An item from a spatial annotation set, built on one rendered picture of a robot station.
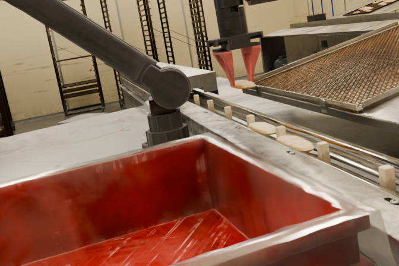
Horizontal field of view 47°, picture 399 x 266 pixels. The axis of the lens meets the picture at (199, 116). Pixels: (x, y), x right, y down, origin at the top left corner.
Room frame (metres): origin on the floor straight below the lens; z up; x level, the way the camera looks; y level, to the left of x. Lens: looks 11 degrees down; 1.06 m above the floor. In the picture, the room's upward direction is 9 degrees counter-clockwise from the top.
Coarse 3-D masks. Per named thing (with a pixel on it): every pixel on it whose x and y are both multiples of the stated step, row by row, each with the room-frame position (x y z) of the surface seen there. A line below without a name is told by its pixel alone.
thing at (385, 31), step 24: (336, 48) 1.26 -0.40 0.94; (360, 48) 1.18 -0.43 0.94; (384, 48) 1.09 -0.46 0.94; (288, 72) 1.19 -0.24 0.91; (312, 72) 1.09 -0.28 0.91; (336, 72) 1.01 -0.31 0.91; (360, 72) 0.95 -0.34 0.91; (384, 72) 0.88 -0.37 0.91; (288, 96) 0.95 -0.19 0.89; (312, 96) 0.84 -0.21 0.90; (336, 96) 0.83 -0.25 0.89; (360, 96) 0.79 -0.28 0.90; (384, 96) 0.72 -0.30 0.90
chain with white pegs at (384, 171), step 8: (200, 104) 1.31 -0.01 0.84; (208, 104) 1.17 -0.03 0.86; (248, 120) 0.90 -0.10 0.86; (280, 128) 0.77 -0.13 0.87; (272, 136) 0.83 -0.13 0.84; (280, 136) 0.77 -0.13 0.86; (320, 144) 0.63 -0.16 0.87; (328, 144) 0.63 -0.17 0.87; (320, 152) 0.63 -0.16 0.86; (328, 152) 0.63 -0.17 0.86; (328, 160) 0.63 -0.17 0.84; (344, 168) 0.60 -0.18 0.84; (384, 168) 0.50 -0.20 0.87; (392, 168) 0.50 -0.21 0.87; (384, 176) 0.49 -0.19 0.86; (392, 176) 0.49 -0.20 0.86; (384, 184) 0.50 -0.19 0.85; (392, 184) 0.49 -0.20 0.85
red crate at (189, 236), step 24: (192, 216) 0.56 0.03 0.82; (216, 216) 0.55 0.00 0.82; (120, 240) 0.52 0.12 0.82; (144, 240) 0.51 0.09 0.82; (168, 240) 0.50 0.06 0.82; (192, 240) 0.49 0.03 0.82; (216, 240) 0.48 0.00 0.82; (240, 240) 0.47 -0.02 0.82; (24, 264) 0.50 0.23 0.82; (48, 264) 0.49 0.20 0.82; (72, 264) 0.48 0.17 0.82; (96, 264) 0.47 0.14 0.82; (120, 264) 0.46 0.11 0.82; (144, 264) 0.45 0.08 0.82; (168, 264) 0.45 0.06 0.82
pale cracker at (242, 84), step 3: (237, 81) 0.95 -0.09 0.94; (240, 81) 0.94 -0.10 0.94; (243, 81) 0.94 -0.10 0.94; (246, 81) 0.94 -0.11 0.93; (249, 81) 0.92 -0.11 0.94; (237, 84) 0.92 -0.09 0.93; (240, 84) 0.91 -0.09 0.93; (243, 84) 0.91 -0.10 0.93; (246, 84) 0.90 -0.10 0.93; (249, 84) 0.90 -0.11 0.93; (252, 84) 0.90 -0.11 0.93; (255, 84) 0.91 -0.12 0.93; (234, 87) 0.94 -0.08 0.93; (237, 87) 0.92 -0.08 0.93; (240, 87) 0.91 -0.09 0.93; (243, 87) 0.90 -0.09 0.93; (246, 87) 0.89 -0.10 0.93; (249, 87) 0.89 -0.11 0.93; (252, 87) 0.90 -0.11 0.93
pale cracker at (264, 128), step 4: (252, 124) 0.87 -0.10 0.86; (256, 124) 0.86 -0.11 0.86; (260, 124) 0.86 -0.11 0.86; (264, 124) 0.85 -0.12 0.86; (268, 124) 0.85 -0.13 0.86; (252, 128) 0.86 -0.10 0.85; (256, 128) 0.84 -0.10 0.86; (260, 128) 0.83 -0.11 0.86; (264, 128) 0.82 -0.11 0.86; (268, 128) 0.82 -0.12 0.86; (272, 128) 0.82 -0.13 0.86; (260, 132) 0.82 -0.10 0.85; (264, 132) 0.81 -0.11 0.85; (268, 132) 0.81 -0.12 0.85; (272, 132) 0.81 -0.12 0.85
